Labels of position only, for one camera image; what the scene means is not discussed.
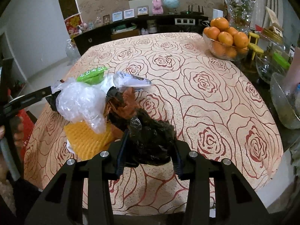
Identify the glass bowl of oranges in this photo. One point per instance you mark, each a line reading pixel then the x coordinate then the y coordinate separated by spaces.
pixel 224 41

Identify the glass flower vase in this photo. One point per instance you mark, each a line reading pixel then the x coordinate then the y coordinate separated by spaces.
pixel 239 14

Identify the red plastic trash basket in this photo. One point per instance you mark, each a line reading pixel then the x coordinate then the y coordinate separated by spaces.
pixel 28 127

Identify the red festive wall poster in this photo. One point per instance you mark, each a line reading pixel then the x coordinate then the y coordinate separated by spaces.
pixel 72 23

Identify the pink plush toy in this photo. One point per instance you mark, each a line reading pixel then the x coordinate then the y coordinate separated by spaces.
pixel 157 7

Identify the green snack wrapper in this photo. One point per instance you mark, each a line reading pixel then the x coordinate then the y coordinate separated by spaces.
pixel 92 76

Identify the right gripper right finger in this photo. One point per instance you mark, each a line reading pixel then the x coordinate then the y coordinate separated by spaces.
pixel 218 191

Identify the black TV cabinet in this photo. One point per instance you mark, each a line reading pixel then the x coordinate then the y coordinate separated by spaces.
pixel 139 26

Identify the rose pattern tablecloth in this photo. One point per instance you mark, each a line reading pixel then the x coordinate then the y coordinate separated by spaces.
pixel 210 102

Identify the large glass bowl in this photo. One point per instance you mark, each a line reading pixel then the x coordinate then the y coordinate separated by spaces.
pixel 284 104

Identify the white box device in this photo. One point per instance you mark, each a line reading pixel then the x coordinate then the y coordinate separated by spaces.
pixel 217 13

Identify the small yellow toy chair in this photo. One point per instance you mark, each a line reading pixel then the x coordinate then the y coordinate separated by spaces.
pixel 253 44

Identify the pale blue globe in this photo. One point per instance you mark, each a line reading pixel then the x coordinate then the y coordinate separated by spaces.
pixel 171 6

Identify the white knotted plastic bag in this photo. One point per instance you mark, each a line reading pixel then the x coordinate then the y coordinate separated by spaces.
pixel 123 80

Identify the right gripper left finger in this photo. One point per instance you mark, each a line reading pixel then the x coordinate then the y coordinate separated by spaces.
pixel 61 200

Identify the clear water jug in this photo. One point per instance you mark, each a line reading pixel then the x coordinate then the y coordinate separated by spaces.
pixel 72 52

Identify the black wifi router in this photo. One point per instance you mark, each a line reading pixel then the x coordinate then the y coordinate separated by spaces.
pixel 191 11

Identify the black plastic trash bag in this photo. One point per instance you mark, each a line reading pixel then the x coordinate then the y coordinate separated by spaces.
pixel 146 140

